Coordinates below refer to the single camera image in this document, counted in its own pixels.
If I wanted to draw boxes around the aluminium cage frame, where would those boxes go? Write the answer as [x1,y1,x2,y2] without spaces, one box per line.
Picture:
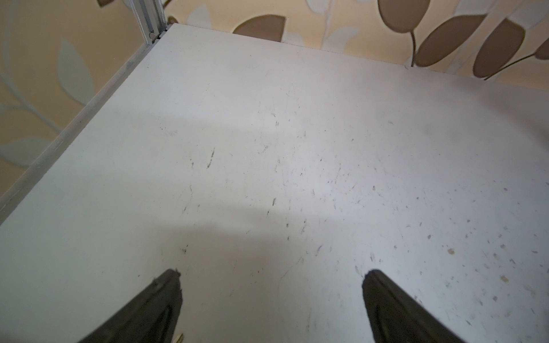
[0,0,172,224]

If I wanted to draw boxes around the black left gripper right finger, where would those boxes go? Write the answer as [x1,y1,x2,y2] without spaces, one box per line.
[363,270,463,343]

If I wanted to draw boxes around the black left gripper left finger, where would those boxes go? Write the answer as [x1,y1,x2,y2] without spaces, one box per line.
[81,269,183,343]

